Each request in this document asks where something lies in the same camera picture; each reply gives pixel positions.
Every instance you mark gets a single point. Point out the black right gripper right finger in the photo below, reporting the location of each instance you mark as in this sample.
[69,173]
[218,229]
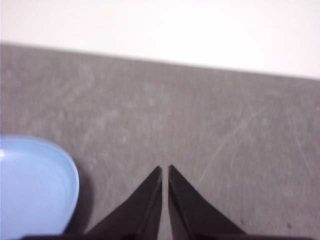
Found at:
[190,215]

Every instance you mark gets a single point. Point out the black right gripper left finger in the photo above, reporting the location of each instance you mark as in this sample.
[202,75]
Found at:
[140,215]

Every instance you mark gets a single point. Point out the blue plate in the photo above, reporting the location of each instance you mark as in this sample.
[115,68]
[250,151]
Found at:
[32,187]

